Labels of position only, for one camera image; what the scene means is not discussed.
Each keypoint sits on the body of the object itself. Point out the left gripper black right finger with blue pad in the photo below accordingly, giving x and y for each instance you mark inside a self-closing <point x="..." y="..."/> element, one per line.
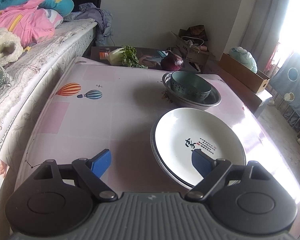
<point x="217" y="173"/>

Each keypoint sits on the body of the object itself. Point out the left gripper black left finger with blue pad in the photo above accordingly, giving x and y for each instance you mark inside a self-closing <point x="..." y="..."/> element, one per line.
<point x="86" y="174"/>

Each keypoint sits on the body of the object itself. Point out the white ceramic plate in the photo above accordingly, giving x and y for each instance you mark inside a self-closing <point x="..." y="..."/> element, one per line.
<point x="180" y="131"/>

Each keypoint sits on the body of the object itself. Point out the small steel bowl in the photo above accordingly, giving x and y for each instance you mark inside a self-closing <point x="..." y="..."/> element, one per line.
<point x="213" y="100"/>

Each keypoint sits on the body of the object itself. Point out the teal ceramic bowl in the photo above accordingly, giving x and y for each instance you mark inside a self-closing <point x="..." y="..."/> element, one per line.
<point x="190" y="86"/>

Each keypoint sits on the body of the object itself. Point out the pink patterned tablecloth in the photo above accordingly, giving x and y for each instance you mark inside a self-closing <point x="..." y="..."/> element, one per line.
<point x="121" y="120"/>

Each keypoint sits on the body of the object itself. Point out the white quilted mattress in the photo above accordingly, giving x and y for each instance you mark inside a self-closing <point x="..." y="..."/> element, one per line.
<point x="35" y="75"/>

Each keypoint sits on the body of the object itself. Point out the brown cardboard box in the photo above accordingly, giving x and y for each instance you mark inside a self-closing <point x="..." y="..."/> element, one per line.
<point x="256" y="82"/>

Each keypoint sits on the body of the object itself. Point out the green plastic bag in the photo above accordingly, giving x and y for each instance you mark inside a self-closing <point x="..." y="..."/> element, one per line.
<point x="244" y="57"/>

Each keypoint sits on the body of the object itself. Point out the red onion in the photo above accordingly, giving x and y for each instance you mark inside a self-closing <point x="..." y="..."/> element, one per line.
<point x="172" y="62"/>

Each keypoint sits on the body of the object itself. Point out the blue patterned curtain cloth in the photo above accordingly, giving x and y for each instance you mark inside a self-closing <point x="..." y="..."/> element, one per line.
<point x="287" y="82"/>

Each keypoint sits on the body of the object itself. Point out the green lettuce cabbage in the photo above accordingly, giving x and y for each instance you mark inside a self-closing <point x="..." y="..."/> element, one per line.
<point x="125" y="56"/>

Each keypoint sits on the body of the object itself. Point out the open cardboard box with clutter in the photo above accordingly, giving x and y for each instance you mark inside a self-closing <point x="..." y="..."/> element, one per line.
<point x="192" y="43"/>

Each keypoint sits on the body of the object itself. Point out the dark Philips appliance box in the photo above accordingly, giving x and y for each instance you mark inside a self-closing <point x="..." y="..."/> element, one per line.
<point x="146" y="56"/>

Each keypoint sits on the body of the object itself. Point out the pink and teal blanket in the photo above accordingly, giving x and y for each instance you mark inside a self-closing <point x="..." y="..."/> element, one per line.
<point x="33" y="21"/>

